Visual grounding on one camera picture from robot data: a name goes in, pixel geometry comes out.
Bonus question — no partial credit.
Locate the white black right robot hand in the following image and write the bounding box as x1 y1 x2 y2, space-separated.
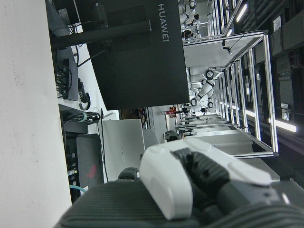
59 137 304 228

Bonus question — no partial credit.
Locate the grey chair back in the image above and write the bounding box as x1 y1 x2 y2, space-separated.
142 129 160 153

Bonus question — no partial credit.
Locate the silver laptop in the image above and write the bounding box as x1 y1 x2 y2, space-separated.
101 118 146 184

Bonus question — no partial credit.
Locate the white cabinet box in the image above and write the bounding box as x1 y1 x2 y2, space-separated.
184 129 254 155

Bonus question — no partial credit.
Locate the black computer with red logo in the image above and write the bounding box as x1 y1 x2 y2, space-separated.
76 133 105 189

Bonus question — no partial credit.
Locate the white black humanoid robot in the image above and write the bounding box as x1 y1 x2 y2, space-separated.
179 0 202 40
188 65 217 114

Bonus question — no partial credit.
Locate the black Huawei monitor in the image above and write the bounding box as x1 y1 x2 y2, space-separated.
75 0 190 111

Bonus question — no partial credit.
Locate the teal network cable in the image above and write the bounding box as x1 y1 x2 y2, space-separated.
69 185 88 195

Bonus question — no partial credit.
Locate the black cable bundle green tie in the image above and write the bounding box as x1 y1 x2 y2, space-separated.
61 111 102 124

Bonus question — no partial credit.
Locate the aluminium frame cage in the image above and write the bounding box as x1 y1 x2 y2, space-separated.
177 29 279 159

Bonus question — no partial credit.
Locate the black cable hub box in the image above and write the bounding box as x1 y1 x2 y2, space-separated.
55 58 79 102

